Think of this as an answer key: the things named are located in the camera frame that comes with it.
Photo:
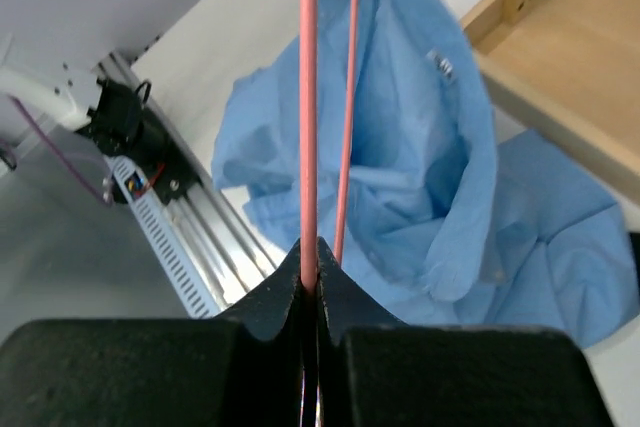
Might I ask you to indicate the wooden clothes rack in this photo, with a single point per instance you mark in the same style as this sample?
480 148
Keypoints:
570 69

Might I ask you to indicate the aluminium mounting rail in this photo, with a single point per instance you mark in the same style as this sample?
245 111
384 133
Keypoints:
230 259

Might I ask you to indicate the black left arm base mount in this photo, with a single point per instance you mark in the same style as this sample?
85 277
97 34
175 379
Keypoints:
152 149

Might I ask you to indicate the grey slotted cable duct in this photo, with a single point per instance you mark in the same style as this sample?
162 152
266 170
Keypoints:
162 234

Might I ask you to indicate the light blue button shirt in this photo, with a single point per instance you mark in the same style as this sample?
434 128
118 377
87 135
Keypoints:
444 226

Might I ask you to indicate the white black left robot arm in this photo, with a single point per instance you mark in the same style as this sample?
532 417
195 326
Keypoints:
73 98

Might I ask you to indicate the pink wire hanger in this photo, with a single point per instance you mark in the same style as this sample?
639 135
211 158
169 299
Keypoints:
308 140

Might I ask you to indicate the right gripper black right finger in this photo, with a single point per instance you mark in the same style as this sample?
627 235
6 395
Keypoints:
375 370

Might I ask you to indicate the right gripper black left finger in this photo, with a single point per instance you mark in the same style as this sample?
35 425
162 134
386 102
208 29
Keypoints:
242 367

